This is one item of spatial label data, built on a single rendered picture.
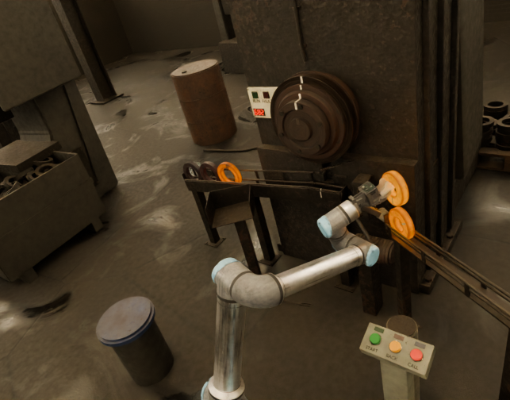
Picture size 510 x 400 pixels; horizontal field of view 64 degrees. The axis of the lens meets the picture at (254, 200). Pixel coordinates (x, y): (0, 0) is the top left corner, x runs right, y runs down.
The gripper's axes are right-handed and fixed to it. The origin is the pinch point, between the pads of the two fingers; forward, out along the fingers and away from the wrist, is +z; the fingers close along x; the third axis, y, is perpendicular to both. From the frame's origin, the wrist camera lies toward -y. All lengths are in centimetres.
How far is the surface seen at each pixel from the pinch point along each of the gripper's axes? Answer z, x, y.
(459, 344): -9, -21, -94
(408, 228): -4.4, -7.5, -19.3
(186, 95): -50, 339, -10
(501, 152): 125, 92, -116
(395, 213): -3.8, 1.6, -15.7
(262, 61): -8, 84, 51
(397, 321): -33, -32, -33
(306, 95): -6, 43, 38
